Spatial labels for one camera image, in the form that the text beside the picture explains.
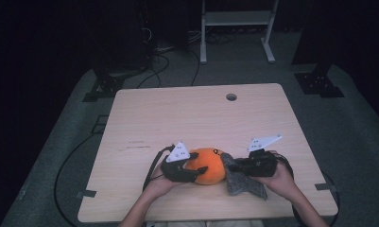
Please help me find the orange plush toy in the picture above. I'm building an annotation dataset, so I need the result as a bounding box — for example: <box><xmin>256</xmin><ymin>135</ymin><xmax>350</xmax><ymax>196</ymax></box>
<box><xmin>184</xmin><ymin>147</ymin><xmax>227</xmax><ymax>186</ymax></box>

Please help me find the hand-held gripper cable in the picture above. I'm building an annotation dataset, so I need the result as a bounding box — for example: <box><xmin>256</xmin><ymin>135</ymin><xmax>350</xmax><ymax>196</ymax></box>
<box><xmin>276</xmin><ymin>152</ymin><xmax>305</xmax><ymax>227</ymax></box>
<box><xmin>142</xmin><ymin>144</ymin><xmax>177</xmax><ymax>192</ymax></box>

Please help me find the black cable bundle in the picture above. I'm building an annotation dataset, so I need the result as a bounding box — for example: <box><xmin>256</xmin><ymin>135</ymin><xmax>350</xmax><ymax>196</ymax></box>
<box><xmin>135</xmin><ymin>52</ymin><xmax>171</xmax><ymax>90</ymax></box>

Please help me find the white metal stand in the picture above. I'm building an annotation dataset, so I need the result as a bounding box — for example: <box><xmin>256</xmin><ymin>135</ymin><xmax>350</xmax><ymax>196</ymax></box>
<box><xmin>199</xmin><ymin>0</ymin><xmax>280</xmax><ymax>65</ymax></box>

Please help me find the right hand-held gripper cable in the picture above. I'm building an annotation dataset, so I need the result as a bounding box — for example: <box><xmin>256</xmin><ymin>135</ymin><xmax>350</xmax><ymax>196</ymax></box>
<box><xmin>276</xmin><ymin>152</ymin><xmax>305</xmax><ymax>227</ymax></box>

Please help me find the left hand-held gripper cable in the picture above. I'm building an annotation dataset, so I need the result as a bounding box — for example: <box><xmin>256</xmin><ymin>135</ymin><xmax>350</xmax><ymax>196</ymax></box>
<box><xmin>142</xmin><ymin>144</ymin><xmax>177</xmax><ymax>192</ymax></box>

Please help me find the grey cloth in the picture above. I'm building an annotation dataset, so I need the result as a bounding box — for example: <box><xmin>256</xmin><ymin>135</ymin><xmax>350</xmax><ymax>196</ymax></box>
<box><xmin>220</xmin><ymin>152</ymin><xmax>268</xmax><ymax>201</ymax></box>

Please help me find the black stand base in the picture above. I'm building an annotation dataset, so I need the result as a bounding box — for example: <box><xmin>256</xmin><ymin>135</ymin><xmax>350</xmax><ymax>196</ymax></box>
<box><xmin>293</xmin><ymin>62</ymin><xmax>346</xmax><ymax>99</ymax></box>
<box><xmin>81</xmin><ymin>67</ymin><xmax>126</xmax><ymax>103</ymax></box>

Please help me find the black tape square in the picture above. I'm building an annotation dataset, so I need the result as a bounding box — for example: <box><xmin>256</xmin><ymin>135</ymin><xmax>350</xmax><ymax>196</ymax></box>
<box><xmin>90</xmin><ymin>114</ymin><xmax>110</xmax><ymax>135</ymax></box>

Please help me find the thin black cable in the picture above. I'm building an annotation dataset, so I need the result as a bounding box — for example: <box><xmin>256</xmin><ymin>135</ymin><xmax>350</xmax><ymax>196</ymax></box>
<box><xmin>190</xmin><ymin>48</ymin><xmax>201</xmax><ymax>87</ymax></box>

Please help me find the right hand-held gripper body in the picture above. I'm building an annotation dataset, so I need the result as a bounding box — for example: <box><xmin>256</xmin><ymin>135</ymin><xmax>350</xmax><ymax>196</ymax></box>
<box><xmin>239</xmin><ymin>133</ymin><xmax>284</xmax><ymax>178</ymax></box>

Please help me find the person's left hand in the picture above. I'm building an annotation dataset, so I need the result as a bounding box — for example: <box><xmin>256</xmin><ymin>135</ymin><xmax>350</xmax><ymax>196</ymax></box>
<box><xmin>142</xmin><ymin>163</ymin><xmax>182</xmax><ymax>201</ymax></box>

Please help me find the black floor cable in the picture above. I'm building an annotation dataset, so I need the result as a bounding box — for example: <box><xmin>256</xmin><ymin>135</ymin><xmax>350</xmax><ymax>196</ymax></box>
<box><xmin>53</xmin><ymin>131</ymin><xmax>98</xmax><ymax>227</ymax></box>
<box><xmin>321</xmin><ymin>171</ymin><xmax>341</xmax><ymax>227</ymax></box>

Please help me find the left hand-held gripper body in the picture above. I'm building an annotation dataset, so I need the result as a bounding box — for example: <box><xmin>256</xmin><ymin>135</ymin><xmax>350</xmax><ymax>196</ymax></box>
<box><xmin>160</xmin><ymin>141</ymin><xmax>199</xmax><ymax>183</ymax></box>

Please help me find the person's right hand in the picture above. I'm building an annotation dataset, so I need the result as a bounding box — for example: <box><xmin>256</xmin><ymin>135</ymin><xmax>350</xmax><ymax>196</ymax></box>
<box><xmin>252</xmin><ymin>149</ymin><xmax>296</xmax><ymax>201</ymax></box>

